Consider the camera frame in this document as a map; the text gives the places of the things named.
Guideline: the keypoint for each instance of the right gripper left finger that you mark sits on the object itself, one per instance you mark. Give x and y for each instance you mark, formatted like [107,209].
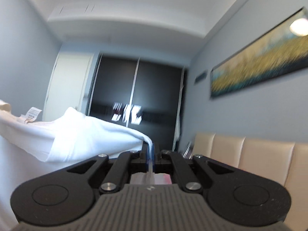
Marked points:
[109,175]

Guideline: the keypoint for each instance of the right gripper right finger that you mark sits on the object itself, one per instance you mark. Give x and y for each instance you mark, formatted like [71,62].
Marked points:
[191,175]

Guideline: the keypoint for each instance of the grey wall plate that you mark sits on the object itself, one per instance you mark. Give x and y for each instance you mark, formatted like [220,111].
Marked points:
[202,76]

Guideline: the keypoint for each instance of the framed yellow landscape painting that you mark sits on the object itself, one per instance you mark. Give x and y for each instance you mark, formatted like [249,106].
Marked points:
[280,51]

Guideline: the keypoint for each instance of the white t-shirt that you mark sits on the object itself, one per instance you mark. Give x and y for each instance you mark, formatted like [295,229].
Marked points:
[72,137]

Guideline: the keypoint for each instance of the beige padded headboard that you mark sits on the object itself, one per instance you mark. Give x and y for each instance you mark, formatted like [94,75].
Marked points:
[283,162]

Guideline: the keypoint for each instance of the white door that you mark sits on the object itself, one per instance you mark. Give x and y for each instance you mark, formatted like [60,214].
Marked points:
[67,84]

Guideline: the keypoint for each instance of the black sliding wardrobe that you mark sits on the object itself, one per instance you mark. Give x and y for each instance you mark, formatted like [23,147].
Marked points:
[141,95]

